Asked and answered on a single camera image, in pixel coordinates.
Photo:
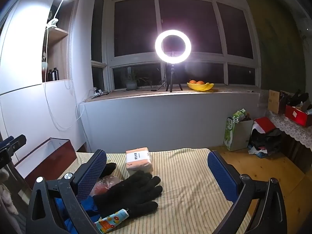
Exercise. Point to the fruit print hand cream tube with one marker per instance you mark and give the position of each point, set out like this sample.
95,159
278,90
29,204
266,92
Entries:
111,220

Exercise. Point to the large black knit glove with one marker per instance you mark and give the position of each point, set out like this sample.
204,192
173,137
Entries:
129,192

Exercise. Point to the orange fruit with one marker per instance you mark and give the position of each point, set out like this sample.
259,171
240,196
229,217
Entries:
200,82
192,81

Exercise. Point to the white power strip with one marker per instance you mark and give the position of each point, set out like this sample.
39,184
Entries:
98,93

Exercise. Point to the black tripod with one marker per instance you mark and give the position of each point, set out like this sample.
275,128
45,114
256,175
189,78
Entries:
170,75

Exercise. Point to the yellow fruit bowl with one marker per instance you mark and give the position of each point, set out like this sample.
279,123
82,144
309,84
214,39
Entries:
199,87

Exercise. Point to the clear bag with orange item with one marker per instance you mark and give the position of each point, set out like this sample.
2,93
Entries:
104,186

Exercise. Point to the pink tissue pack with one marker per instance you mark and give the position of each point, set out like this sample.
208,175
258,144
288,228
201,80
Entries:
138,160

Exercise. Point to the dark red storage box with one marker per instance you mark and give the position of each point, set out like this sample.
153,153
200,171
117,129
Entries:
48,163

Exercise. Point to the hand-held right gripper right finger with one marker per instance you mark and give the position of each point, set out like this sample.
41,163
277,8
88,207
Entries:
220,173

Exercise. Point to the striped beige mat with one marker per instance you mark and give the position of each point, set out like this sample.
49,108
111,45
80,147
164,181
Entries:
187,187

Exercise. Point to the dark bottle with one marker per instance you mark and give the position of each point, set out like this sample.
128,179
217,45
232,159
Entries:
55,74
50,75

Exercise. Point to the green white paper bag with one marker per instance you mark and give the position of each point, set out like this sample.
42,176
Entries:
237,136

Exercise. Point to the potted plant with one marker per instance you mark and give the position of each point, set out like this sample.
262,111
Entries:
132,84

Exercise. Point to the white lace cloth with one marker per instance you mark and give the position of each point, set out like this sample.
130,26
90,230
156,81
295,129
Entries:
292,129

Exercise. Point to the person's left forearm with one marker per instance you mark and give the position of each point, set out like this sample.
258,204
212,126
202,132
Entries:
4,195

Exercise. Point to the blue cloth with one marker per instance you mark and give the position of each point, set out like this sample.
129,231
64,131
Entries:
87,207

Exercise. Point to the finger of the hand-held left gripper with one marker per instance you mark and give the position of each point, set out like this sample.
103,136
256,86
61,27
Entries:
14,142

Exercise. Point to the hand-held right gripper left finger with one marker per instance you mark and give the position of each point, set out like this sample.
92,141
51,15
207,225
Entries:
92,173

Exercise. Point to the pile of clothes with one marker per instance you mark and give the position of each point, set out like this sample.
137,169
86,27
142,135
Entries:
265,136

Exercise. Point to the cardboard box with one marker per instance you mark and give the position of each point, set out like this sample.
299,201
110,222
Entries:
273,101

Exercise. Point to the red gift box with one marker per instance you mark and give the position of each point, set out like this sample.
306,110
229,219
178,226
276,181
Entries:
296,115

